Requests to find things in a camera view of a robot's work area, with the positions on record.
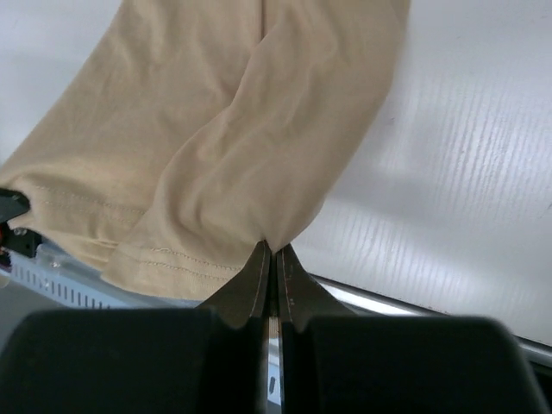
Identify beige t shirt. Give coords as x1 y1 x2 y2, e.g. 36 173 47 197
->
1 1 410 300

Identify white slotted cable duct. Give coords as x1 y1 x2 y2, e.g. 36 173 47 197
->
1 246 199 309

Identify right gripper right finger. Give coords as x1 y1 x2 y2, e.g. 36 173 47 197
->
275 247 542 413

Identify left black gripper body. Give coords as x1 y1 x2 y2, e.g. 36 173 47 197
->
1 226 42 258

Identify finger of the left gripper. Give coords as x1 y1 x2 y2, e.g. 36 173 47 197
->
0 189 30 223

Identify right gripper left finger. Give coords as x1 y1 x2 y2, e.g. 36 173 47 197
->
1 242 271 413

